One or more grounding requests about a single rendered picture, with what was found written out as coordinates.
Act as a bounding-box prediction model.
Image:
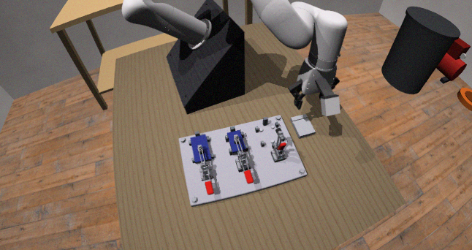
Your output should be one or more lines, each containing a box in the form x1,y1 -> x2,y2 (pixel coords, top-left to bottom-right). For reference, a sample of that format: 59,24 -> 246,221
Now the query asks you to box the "blue rectangular block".
227,130 -> 246,155
190,135 -> 212,164

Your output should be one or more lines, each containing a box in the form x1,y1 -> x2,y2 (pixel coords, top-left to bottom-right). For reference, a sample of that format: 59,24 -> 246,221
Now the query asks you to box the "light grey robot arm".
122,0 -> 348,116

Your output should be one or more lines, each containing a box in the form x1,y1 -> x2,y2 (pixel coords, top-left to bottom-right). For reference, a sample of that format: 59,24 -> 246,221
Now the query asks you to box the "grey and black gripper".
288,58 -> 340,110

